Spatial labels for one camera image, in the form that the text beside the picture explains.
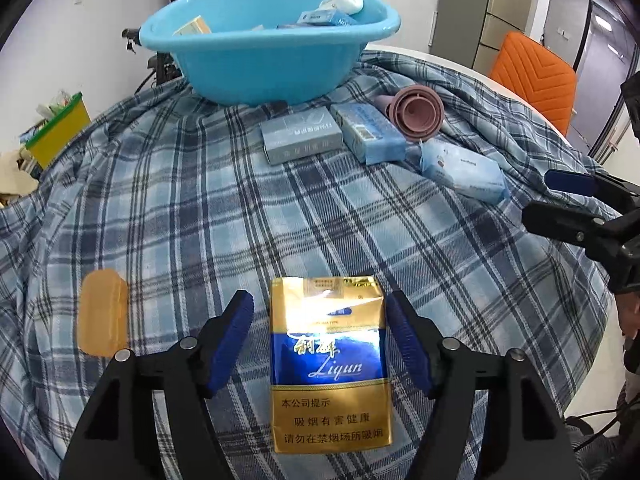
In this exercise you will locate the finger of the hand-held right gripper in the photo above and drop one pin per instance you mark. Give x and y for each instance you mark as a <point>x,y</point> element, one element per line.
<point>570,181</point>
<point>560,222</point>

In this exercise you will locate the yellow bin with green rim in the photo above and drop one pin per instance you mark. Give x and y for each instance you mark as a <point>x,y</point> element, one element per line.
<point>60,132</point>

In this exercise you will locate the blue wet wipes pack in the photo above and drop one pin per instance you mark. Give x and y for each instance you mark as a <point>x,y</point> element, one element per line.
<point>462,170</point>

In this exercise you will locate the small blue box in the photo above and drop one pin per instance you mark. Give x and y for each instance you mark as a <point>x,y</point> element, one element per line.
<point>315,17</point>

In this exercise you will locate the gold refrigerator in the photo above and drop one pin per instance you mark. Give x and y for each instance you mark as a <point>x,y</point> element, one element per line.
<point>495,10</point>

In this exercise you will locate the white plastic bottle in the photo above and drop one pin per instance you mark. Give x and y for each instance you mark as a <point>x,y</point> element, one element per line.
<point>345,1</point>

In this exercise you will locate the blue plaid cloth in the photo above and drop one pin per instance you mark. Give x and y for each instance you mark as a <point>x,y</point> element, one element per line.
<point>200,220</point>

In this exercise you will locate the grey-blue cigarette box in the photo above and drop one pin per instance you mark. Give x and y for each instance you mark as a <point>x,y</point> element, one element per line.
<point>302,137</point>

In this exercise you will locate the blue plastic basin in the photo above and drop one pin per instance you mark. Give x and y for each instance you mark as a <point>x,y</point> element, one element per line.
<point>260,65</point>

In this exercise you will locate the orange quilted chair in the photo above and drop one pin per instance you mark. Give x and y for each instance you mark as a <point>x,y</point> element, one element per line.
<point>535,80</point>

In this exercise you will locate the person's right hand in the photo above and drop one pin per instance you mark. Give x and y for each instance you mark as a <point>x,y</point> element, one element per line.
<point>630,315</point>

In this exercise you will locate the cream and orange box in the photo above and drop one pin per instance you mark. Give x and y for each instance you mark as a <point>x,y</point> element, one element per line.
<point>192,26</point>

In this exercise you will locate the blue lettered packet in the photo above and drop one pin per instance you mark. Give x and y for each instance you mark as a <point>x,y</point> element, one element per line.
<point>346,21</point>

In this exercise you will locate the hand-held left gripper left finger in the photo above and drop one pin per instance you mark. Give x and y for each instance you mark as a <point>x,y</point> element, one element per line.
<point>227,345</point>

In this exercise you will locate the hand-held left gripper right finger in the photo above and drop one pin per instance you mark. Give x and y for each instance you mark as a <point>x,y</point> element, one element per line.
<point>410,347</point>

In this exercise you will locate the gold and blue cigarette pack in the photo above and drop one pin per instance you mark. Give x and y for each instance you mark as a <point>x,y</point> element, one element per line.
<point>330,360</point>

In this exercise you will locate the light blue barcode packet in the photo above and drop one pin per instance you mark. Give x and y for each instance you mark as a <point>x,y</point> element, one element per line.
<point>367,132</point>

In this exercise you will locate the pink collapsible cup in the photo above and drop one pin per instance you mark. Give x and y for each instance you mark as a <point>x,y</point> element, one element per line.
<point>417,112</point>

